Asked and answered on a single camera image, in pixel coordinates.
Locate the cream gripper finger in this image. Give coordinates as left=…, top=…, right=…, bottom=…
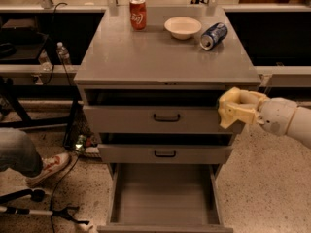
left=219, top=87, right=241, bottom=103
left=231, top=103, right=258, bottom=124

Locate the yellow sponge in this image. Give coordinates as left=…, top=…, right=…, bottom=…
left=218, top=99, right=234, bottom=129

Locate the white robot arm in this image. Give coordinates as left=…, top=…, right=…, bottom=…
left=218, top=87, right=311, bottom=148

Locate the grey drawer cabinet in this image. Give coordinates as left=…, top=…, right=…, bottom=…
left=73, top=5, right=262, bottom=233

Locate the grey open bottom drawer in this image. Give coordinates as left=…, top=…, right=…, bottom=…
left=97, top=164, right=233, bottom=233

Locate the grey middle drawer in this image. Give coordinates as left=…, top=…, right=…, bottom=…
left=98, top=144, right=232, bottom=164

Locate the grey top drawer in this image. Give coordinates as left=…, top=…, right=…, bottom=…
left=84, top=106, right=244, bottom=134

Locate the blue soda can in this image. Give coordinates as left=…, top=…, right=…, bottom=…
left=200, top=22, right=227, bottom=50

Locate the white bowl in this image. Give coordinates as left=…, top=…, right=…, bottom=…
left=164, top=17, right=201, bottom=40

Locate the red soda can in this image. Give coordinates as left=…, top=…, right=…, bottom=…
left=129, top=0, right=147, bottom=30

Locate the clear water bottle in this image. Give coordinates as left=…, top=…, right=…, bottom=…
left=57, top=42, right=72, bottom=67

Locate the white red sneaker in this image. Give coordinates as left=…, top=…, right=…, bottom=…
left=25, top=152, right=71, bottom=188

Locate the black side table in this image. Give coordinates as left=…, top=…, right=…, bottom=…
left=0, top=16, right=82, bottom=148

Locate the black white tripod stand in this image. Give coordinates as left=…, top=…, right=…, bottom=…
left=0, top=188, right=89, bottom=225

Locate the blue jeans leg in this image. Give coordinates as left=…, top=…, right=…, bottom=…
left=0, top=128, right=43, bottom=178

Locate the black floor cable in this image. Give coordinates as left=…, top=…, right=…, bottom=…
left=48, top=152, right=82, bottom=233

